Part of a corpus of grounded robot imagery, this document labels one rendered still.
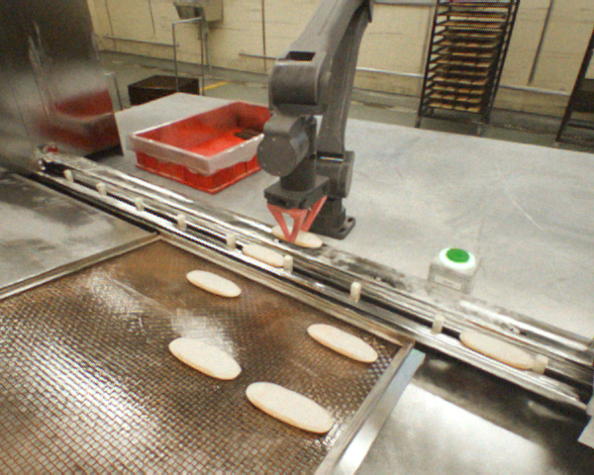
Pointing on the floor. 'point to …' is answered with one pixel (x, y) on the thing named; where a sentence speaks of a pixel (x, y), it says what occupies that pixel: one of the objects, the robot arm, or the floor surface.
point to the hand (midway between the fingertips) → (296, 232)
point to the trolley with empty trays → (153, 87)
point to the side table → (448, 209)
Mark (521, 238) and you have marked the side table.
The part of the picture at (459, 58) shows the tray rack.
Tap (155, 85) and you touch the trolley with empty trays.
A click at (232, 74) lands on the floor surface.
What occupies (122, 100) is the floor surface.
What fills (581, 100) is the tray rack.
